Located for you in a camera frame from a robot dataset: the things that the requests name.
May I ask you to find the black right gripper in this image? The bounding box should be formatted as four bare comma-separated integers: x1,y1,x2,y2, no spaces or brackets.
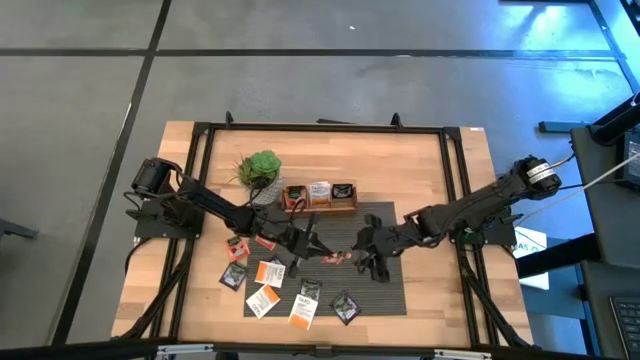
351,213,409,285

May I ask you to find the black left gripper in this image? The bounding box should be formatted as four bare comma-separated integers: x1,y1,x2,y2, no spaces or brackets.
272,212,336,280

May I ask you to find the white orange Tazo tea packet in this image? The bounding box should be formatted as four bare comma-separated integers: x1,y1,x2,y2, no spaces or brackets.
245,283,282,320
287,293,320,331
308,181,333,209
254,259,287,289

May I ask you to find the wooden three-compartment tray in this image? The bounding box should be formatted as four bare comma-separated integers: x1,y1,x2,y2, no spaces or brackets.
281,182,359,216

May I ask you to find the grey woven placemat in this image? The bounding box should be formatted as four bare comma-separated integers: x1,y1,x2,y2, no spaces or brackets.
243,201,408,318

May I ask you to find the succulent in patterned white pot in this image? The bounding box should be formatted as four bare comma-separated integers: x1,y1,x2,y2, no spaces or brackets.
233,149,285,206

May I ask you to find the white paper sign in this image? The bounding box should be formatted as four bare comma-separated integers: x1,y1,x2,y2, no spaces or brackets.
513,227,550,291

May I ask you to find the black desk beam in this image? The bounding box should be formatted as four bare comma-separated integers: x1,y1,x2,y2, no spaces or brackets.
516,233,601,280

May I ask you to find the teal metal bar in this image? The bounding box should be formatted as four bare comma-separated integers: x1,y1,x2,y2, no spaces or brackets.
538,120,592,134

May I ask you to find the dark grey desk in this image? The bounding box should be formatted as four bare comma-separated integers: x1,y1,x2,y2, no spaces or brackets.
579,259,640,360
570,124,640,269

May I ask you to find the black crossbar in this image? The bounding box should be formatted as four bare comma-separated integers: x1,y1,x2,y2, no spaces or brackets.
0,337,640,360

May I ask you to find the black keyboard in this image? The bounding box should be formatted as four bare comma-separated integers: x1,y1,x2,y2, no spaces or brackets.
608,295,640,359

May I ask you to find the grey chair leg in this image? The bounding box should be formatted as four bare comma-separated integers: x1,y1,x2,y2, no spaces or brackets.
0,218,39,241

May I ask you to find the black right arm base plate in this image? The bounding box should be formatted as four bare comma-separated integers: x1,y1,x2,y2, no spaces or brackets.
446,207,518,247

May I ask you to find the silver frame bracket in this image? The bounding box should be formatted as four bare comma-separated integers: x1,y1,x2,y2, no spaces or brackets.
433,348,494,360
155,343,215,357

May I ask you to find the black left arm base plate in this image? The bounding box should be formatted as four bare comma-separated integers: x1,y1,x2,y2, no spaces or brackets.
133,207,204,241

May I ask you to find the white cable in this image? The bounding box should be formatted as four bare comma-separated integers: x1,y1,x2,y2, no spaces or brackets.
519,149,640,221

